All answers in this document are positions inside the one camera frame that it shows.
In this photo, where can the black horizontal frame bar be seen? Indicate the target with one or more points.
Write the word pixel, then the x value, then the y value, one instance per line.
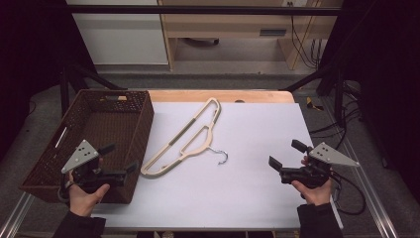
pixel 198 10

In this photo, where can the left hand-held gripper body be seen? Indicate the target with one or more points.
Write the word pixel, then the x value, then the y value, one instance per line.
pixel 81 156

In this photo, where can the beige clothes hanger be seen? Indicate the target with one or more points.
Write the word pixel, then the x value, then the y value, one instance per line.
pixel 195 120
pixel 154 174

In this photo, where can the white table sheet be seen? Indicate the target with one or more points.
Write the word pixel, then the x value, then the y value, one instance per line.
pixel 237 185

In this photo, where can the brown woven basket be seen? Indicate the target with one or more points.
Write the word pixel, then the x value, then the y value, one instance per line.
pixel 105 122

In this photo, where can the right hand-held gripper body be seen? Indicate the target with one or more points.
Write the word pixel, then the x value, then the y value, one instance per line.
pixel 330 155

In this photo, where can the grey desk label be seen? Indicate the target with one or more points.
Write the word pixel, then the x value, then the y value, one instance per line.
pixel 272 32

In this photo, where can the black metal stand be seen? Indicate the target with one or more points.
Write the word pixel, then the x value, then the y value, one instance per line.
pixel 338 95
pixel 66 89

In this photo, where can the person's left hand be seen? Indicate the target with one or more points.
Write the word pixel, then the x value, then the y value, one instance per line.
pixel 84 203

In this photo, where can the person's right hand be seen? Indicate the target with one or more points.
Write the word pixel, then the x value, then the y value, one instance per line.
pixel 315 195

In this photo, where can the light wooden desk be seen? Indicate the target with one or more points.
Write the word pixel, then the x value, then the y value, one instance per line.
pixel 224 28

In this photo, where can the white cabinet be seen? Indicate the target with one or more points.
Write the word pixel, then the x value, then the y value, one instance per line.
pixel 122 39

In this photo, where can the black curtain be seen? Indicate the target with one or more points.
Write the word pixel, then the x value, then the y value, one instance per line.
pixel 29 59
pixel 389 82

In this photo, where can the aluminium rail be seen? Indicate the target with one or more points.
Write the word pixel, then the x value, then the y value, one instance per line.
pixel 15 214
pixel 373 201

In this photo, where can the yellow and black tool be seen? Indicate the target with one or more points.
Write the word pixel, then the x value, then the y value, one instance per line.
pixel 311 104

